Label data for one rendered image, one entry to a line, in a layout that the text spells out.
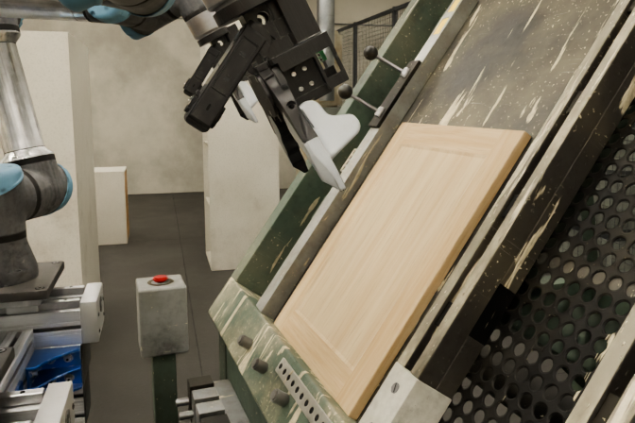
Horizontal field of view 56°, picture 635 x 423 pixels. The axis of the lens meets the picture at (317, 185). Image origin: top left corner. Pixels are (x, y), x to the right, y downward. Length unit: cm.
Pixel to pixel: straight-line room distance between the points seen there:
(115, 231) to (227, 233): 153
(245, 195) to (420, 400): 415
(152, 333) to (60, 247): 190
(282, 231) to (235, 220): 330
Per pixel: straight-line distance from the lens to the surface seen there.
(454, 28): 158
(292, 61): 58
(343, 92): 150
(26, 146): 145
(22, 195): 135
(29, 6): 127
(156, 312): 159
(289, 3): 60
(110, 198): 609
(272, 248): 167
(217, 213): 493
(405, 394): 87
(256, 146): 490
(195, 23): 126
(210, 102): 58
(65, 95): 335
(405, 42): 178
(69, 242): 344
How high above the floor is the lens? 140
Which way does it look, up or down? 8 degrees down
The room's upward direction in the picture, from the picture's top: straight up
